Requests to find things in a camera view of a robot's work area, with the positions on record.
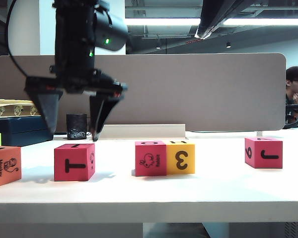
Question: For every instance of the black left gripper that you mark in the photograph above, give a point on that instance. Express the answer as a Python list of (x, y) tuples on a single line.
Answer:
[(74, 83)]

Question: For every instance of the red letter T foam block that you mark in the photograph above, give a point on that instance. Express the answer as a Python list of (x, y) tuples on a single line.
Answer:
[(73, 163)]

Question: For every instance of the red rabbit foam block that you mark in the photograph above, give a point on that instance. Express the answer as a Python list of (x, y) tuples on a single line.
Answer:
[(150, 160)]

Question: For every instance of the orange monkey foam block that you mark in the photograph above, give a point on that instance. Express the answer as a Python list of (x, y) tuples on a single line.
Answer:
[(5, 168)]

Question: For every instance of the yellow number 3 foam block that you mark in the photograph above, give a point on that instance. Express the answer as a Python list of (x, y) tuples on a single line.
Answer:
[(181, 160)]

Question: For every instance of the red letter J foam block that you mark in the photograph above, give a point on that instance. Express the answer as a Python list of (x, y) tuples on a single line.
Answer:
[(263, 155)]

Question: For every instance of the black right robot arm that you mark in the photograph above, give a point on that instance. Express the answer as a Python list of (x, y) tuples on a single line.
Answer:
[(218, 12)]

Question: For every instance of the black mug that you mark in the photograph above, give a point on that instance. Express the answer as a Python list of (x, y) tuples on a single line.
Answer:
[(75, 126)]

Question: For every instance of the dark blue case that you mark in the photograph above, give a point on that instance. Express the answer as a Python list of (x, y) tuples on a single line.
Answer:
[(20, 131)]

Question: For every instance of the yellow printed box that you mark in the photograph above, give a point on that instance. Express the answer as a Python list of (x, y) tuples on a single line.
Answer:
[(15, 107)]

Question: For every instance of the small ceiling spot lamp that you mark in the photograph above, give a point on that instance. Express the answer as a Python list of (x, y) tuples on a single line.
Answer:
[(158, 46), (228, 45)]

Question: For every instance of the grey desk divider panel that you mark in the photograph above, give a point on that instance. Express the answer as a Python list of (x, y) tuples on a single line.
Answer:
[(188, 91)]

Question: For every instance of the red ceiling sign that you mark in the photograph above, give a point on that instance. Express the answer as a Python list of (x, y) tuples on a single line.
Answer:
[(191, 42)]

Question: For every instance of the person with glasses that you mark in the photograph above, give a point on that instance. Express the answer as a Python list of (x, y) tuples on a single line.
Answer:
[(295, 84)]

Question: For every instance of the grey partition bracket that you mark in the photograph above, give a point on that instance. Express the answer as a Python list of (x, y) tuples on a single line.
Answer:
[(259, 134)]

